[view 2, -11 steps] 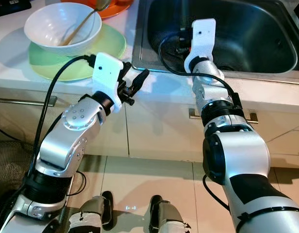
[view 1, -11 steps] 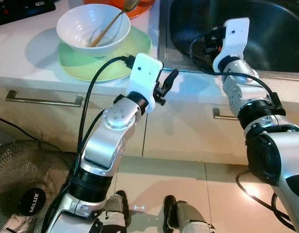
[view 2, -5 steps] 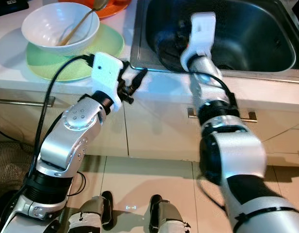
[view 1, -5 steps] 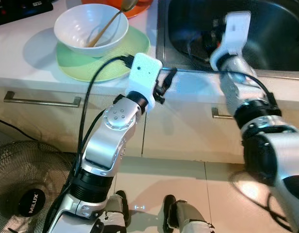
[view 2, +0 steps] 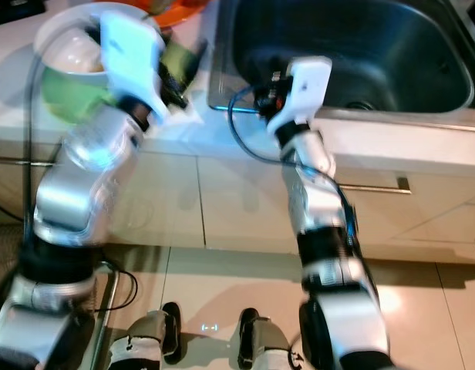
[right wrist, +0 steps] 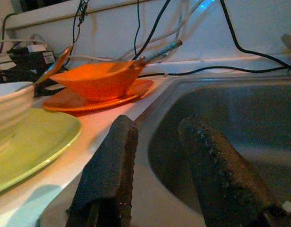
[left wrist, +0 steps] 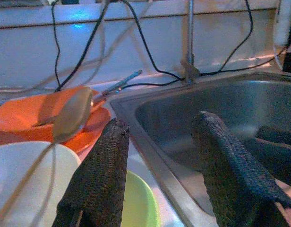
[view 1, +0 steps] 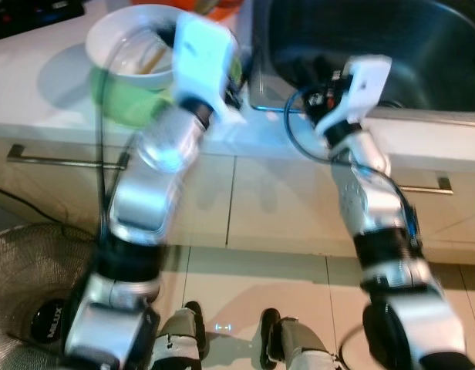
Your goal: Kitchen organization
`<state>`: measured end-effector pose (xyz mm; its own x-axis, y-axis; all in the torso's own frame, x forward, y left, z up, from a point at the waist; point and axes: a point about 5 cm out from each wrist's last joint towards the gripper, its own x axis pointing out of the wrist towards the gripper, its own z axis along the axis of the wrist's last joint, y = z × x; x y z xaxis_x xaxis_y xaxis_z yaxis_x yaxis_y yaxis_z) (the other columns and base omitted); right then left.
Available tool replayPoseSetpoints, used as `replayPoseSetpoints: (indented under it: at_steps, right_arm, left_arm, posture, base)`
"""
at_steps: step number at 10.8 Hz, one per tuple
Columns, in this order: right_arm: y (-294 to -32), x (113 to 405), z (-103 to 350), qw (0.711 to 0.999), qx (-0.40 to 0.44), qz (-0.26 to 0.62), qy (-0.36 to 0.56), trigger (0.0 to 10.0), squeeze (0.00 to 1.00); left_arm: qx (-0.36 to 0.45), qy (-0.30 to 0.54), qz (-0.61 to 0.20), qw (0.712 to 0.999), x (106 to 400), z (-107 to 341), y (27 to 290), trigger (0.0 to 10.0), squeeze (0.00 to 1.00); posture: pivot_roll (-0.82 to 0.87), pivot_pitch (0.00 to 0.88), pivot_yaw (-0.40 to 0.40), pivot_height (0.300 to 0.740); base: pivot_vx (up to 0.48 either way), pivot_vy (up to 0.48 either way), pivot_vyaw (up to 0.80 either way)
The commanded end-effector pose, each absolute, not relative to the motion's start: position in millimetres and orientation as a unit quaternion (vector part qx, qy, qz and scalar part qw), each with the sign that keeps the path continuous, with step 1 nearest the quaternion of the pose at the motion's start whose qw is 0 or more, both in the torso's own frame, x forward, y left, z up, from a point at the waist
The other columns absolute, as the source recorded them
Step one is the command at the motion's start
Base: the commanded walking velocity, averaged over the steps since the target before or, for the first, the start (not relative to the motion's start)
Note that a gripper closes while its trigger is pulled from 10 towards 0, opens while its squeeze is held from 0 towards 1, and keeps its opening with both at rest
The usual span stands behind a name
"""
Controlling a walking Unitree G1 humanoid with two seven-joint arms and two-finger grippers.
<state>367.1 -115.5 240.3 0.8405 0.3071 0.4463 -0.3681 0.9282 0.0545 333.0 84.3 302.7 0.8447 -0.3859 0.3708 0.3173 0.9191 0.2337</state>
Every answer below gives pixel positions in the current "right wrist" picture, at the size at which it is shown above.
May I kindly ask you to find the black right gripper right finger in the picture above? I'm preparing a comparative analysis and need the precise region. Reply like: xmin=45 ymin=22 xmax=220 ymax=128
xmin=178 ymin=115 xmax=287 ymax=227

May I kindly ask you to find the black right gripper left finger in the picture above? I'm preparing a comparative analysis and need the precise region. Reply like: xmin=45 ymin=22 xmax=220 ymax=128
xmin=66 ymin=114 xmax=139 ymax=227

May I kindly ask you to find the white bowl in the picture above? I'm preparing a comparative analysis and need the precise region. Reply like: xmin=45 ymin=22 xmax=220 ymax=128
xmin=0 ymin=81 xmax=36 ymax=154

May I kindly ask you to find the stainless steel sink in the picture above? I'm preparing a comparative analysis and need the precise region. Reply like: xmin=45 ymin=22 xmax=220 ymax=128
xmin=135 ymin=75 xmax=291 ymax=227

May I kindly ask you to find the green plate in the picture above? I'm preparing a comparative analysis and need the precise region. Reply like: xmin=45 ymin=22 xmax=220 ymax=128
xmin=0 ymin=107 xmax=83 ymax=196

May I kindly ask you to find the orange plate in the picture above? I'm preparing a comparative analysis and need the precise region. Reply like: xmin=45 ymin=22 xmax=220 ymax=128
xmin=42 ymin=79 xmax=154 ymax=113

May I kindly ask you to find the orange bowl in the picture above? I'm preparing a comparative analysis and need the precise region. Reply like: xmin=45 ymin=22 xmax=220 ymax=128
xmin=48 ymin=60 xmax=146 ymax=103

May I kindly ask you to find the black power device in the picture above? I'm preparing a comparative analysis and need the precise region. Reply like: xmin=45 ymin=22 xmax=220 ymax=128
xmin=0 ymin=44 xmax=57 ymax=85

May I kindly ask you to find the black cable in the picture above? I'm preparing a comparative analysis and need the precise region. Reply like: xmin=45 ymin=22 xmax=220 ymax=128
xmin=0 ymin=11 xmax=18 ymax=55
xmin=138 ymin=65 xmax=291 ymax=78
xmin=72 ymin=0 xmax=89 ymax=48
xmin=134 ymin=0 xmax=141 ymax=56
xmin=132 ymin=0 xmax=172 ymax=61
xmin=220 ymin=0 xmax=291 ymax=69

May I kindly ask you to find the white cable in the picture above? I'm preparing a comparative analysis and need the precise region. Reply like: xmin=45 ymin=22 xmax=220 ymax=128
xmin=65 ymin=0 xmax=212 ymax=62

